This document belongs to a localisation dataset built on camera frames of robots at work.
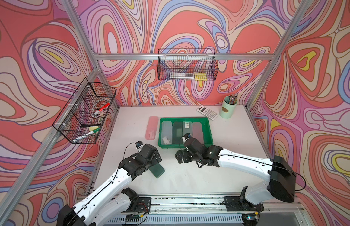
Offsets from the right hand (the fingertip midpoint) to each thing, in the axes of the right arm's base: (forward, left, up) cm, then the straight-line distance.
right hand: (183, 157), depth 80 cm
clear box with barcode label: (+27, -5, -8) cm, 29 cm away
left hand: (0, +16, 0) cm, 16 cm away
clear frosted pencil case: (+23, +11, -7) cm, 26 cm away
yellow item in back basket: (+45, -14, +24) cm, 53 cm away
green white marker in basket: (+7, +48, +18) cm, 52 cm away
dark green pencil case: (+23, +3, -7) cm, 24 cm away
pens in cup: (+42, -39, +6) cm, 58 cm away
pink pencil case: (+29, +22, -9) cm, 38 cm away
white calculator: (+43, -23, -9) cm, 50 cm away
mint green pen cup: (+38, -36, -1) cm, 52 cm away
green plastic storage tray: (+19, -19, -8) cm, 27 cm away
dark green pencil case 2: (-3, +16, -9) cm, 19 cm away
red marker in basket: (+21, +43, +22) cm, 53 cm away
